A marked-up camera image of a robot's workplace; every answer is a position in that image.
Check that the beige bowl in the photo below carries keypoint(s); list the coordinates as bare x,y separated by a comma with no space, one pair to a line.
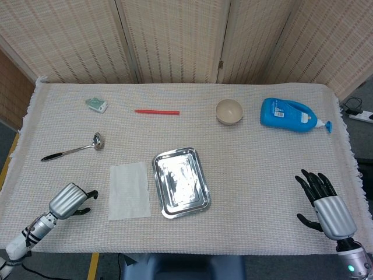
229,112

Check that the red pen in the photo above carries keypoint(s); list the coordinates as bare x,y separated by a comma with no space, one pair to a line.
157,112

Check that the beige woven tablecloth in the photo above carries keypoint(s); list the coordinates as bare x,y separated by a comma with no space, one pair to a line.
247,175

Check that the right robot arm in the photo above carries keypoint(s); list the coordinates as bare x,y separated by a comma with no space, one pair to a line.
356,256

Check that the green white small packet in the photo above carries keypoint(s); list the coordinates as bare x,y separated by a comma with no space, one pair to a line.
97,105

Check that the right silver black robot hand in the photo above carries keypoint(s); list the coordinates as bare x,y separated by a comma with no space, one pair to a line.
335,216

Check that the bamboo folding screen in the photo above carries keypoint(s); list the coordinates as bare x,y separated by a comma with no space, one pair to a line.
175,38

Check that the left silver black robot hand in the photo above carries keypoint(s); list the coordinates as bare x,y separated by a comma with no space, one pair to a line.
65,201

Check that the blue detergent bottle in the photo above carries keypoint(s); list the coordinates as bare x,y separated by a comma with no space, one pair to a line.
288,116

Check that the white paper sheet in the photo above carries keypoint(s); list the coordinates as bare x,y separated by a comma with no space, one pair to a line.
129,191

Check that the dark blue robot torso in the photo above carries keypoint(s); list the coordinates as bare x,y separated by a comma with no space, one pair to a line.
180,266

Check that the white power strip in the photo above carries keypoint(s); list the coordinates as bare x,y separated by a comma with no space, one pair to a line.
361,116

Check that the rectangular metal tray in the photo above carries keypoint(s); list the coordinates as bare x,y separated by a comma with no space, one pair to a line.
181,182

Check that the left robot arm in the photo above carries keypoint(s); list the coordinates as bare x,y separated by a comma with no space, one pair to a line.
36,230

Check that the brass screen hinge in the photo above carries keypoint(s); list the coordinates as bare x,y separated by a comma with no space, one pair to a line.
220,64

